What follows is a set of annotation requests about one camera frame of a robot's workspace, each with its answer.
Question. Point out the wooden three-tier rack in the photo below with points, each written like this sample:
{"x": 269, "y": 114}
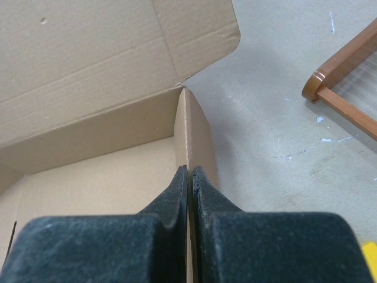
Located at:
{"x": 346, "y": 82}

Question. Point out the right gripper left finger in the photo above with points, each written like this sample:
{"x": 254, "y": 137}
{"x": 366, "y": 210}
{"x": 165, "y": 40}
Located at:
{"x": 149, "y": 246}

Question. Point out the yellow toy block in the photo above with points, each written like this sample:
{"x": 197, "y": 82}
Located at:
{"x": 369, "y": 250}

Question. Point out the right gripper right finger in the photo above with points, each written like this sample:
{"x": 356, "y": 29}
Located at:
{"x": 231, "y": 245}

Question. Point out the brown cardboard box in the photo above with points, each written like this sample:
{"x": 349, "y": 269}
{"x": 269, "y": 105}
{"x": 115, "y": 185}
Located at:
{"x": 95, "y": 116}

